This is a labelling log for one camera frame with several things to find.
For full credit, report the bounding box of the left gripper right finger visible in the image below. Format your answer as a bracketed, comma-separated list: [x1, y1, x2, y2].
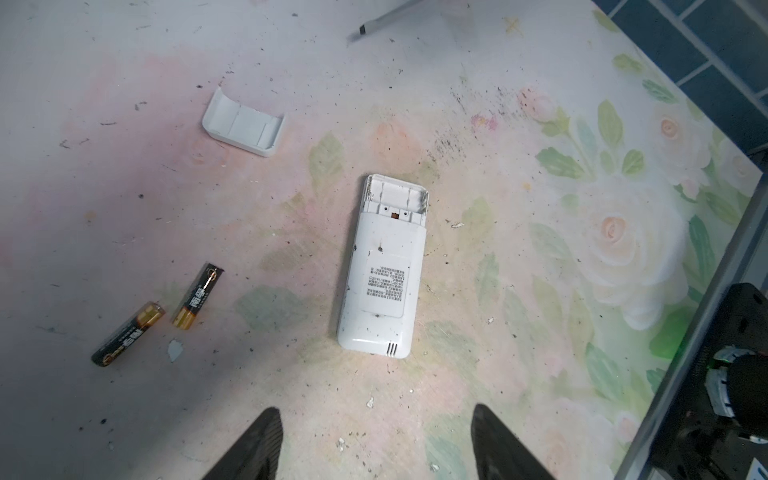
[471, 404, 554, 480]

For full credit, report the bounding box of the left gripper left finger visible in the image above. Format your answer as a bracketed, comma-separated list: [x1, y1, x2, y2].
[203, 407, 283, 480]

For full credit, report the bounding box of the white remote control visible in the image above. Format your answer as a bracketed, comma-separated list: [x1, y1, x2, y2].
[337, 174, 429, 359]

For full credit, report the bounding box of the white battery cover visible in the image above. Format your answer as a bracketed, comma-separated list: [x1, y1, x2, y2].
[202, 87, 286, 158]

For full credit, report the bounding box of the orange black screwdriver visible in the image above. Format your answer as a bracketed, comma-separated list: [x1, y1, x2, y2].
[357, 0, 423, 36]

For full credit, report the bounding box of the aluminium front rail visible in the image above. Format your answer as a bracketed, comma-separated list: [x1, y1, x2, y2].
[617, 178, 767, 479]

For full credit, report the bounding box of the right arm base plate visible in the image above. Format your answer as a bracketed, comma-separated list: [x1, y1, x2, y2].
[650, 283, 767, 479]

